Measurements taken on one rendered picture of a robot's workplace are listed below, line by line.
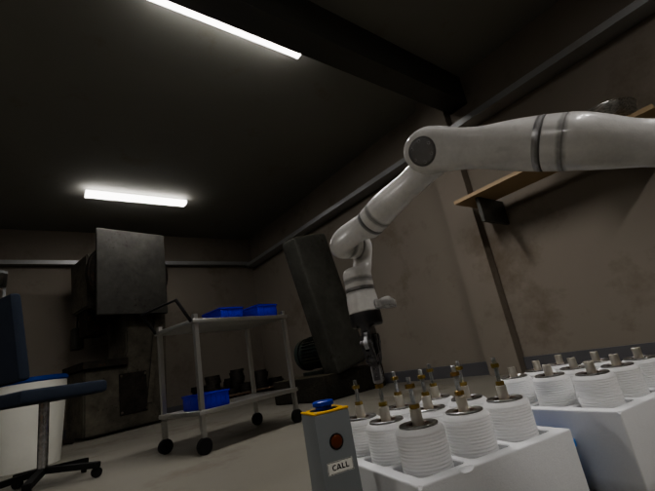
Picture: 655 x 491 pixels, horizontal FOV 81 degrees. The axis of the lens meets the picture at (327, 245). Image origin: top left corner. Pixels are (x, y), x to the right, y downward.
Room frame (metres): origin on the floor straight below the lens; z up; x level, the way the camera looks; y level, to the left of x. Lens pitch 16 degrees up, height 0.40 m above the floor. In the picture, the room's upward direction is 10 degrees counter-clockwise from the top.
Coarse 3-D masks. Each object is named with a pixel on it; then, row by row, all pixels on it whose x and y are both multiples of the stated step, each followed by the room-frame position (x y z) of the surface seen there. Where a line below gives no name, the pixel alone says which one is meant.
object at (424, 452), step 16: (400, 432) 0.80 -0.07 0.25; (416, 432) 0.78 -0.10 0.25; (432, 432) 0.78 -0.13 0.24; (400, 448) 0.81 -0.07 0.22; (416, 448) 0.78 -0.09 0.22; (432, 448) 0.77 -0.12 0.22; (448, 448) 0.80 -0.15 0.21; (416, 464) 0.78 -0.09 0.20; (432, 464) 0.77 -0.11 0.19; (448, 464) 0.79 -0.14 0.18
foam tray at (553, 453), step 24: (552, 432) 0.89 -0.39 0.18; (456, 456) 0.84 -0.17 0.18; (504, 456) 0.80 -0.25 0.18; (528, 456) 0.83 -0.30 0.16; (552, 456) 0.86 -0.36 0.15; (576, 456) 0.89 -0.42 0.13; (384, 480) 0.82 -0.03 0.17; (408, 480) 0.76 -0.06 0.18; (432, 480) 0.73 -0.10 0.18; (456, 480) 0.75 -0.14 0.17; (480, 480) 0.77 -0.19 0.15; (504, 480) 0.80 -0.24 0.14; (528, 480) 0.82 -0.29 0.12; (552, 480) 0.85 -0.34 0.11; (576, 480) 0.88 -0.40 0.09
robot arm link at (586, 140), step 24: (552, 120) 0.54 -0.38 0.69; (576, 120) 0.52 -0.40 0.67; (600, 120) 0.51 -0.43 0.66; (624, 120) 0.51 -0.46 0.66; (648, 120) 0.51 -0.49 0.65; (552, 144) 0.54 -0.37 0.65; (576, 144) 0.53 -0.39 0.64; (600, 144) 0.52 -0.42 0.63; (624, 144) 0.52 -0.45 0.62; (648, 144) 0.51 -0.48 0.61; (552, 168) 0.57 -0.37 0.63; (576, 168) 0.56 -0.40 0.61; (600, 168) 0.55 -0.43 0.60; (624, 168) 0.55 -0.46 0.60
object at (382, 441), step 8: (368, 424) 0.93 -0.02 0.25; (392, 424) 0.89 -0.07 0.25; (400, 424) 0.89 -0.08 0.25; (368, 432) 0.91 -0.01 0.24; (376, 432) 0.89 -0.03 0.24; (384, 432) 0.88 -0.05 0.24; (392, 432) 0.88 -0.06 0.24; (368, 440) 0.92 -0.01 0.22; (376, 440) 0.89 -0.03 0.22; (384, 440) 0.88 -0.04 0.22; (392, 440) 0.88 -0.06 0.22; (376, 448) 0.89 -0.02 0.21; (384, 448) 0.88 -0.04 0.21; (392, 448) 0.88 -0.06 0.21; (376, 456) 0.90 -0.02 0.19; (384, 456) 0.88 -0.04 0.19; (392, 456) 0.88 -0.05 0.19; (376, 464) 0.90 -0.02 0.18; (384, 464) 0.89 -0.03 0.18; (392, 464) 0.88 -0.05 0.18
